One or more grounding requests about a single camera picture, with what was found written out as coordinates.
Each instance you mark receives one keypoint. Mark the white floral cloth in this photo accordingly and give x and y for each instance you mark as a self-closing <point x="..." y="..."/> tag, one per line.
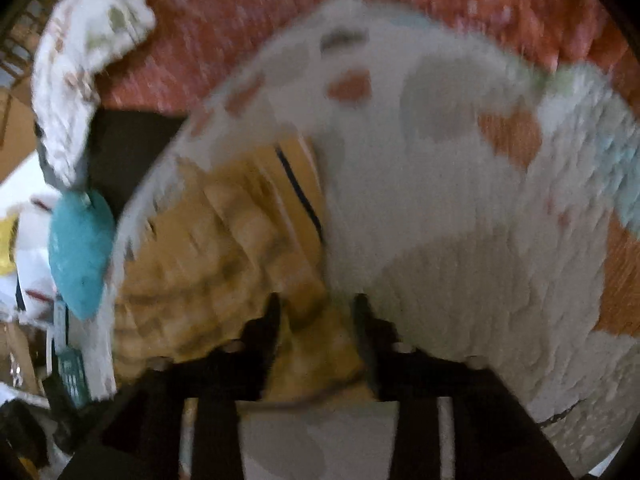
<point x="85" y="45"/>

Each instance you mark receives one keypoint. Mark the dark green remote control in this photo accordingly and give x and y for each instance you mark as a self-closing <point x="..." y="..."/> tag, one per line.
<point x="74" y="377"/>

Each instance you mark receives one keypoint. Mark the orange floral bedsheet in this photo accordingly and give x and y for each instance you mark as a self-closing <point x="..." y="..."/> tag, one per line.
<point x="310" y="5"/>

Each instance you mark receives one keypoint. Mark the teal pillow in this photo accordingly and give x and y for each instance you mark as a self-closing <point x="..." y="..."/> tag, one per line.
<point x="80" y="255"/>

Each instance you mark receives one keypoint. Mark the cardboard box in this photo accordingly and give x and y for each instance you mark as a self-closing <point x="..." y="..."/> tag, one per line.
<point x="15" y="135"/>

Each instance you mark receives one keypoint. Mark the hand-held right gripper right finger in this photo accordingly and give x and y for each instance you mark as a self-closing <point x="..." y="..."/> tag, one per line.
<point x="362" y="332"/>

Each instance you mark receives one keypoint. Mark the white plastic bag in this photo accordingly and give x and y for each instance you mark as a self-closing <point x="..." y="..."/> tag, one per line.
<point x="30" y="255"/>

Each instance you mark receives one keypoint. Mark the dark cloth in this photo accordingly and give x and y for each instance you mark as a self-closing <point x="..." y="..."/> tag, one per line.
<point x="127" y="155"/>

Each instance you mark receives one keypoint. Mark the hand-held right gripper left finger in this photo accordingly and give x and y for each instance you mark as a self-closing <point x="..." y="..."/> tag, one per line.
<point x="267" y="332"/>

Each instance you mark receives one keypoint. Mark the white patterned quilted mat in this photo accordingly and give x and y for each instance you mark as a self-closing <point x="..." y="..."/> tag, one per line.
<point x="450" y="240"/>

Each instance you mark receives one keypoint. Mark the yellow striped shirt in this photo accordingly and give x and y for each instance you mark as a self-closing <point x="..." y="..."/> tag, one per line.
<point x="240" y="260"/>

